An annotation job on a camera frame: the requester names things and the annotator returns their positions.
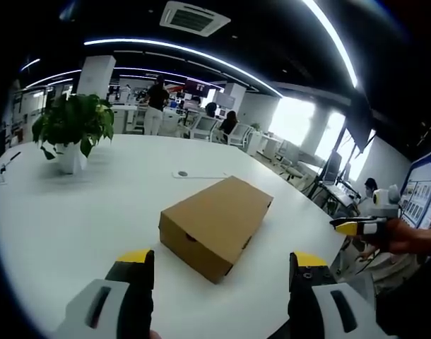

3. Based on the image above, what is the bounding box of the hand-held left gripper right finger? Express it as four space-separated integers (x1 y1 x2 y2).
288 251 389 339

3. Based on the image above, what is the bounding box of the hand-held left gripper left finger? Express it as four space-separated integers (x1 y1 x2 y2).
51 249 155 339

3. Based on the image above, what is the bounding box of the brown cardboard shoe box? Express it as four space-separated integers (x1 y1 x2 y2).
158 175 275 285

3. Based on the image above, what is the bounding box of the person's right hand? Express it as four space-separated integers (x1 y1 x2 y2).
359 218 420 254

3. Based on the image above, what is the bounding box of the dark computer monitor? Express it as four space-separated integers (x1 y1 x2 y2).
321 151 344 184

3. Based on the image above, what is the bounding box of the person's dark clothing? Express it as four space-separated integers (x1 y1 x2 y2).
374 252 431 338

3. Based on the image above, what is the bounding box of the white office chair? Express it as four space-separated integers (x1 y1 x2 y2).
228 123 256 146
191 114 220 141

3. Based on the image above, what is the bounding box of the white plant pot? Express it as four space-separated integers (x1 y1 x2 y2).
54 141 89 174

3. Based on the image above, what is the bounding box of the long ceiling light strip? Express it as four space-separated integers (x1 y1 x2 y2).
302 0 360 90
83 37 284 98

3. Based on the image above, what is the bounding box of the dark tool at table edge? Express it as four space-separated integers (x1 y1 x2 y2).
0 151 22 184

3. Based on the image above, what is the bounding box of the green potted plant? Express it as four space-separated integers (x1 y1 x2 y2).
31 93 115 160

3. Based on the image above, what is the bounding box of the ceiling air conditioner vent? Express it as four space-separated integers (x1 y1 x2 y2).
159 1 232 37

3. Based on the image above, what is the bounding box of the blue wall poster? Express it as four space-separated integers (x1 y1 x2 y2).
398 145 431 230

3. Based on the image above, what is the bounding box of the white table cable cover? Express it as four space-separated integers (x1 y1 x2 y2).
172 170 228 179

